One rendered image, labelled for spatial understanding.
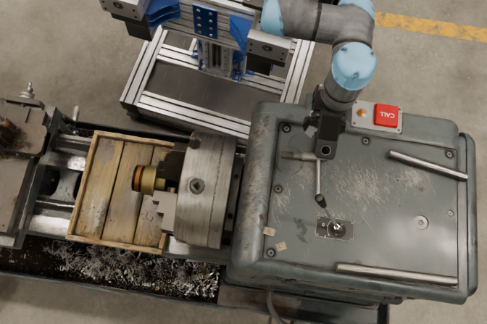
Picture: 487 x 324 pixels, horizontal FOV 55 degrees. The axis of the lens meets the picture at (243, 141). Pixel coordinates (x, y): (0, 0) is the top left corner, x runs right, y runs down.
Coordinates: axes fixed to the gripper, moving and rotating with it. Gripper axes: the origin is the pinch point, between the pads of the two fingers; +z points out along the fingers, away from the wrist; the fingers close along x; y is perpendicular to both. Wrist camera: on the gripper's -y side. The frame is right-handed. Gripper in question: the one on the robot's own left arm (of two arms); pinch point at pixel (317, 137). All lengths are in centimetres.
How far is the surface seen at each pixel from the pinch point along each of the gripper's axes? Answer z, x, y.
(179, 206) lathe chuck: 8.5, 31.1, -20.6
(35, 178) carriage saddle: 38, 80, -13
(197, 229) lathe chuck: 12.5, 25.9, -24.8
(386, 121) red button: 2.9, -18.0, 8.6
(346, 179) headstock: 4.1, -8.9, -8.2
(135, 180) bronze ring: 18, 45, -13
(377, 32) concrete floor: 130, -51, 123
